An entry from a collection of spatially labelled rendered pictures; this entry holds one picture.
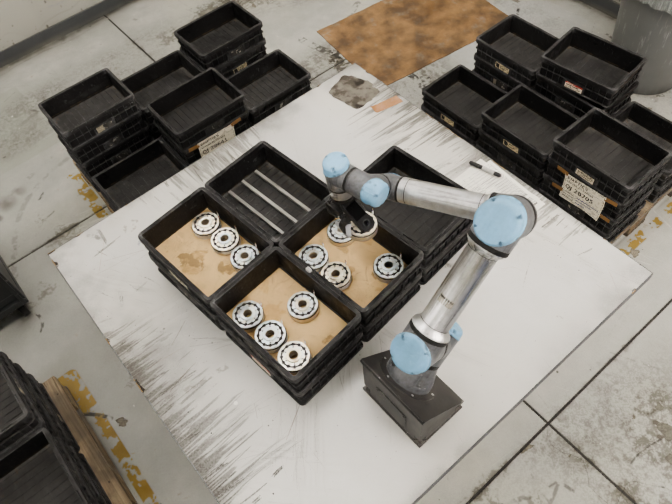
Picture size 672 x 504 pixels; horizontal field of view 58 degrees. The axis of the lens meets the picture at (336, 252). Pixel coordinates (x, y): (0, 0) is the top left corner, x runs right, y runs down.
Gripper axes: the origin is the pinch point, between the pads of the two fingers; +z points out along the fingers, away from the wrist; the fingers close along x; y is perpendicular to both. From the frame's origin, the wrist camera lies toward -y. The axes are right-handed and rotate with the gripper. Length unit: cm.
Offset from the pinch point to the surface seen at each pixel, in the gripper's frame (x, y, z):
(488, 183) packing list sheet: -63, -8, 37
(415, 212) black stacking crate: -27.0, -1.3, 20.2
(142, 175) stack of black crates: 19, 147, 72
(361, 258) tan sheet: 0.4, -0.5, 17.2
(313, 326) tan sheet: 29.8, -7.0, 14.2
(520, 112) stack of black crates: -132, 22, 76
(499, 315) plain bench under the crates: -19, -46, 32
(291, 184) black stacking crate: -6.4, 42.6, 18.1
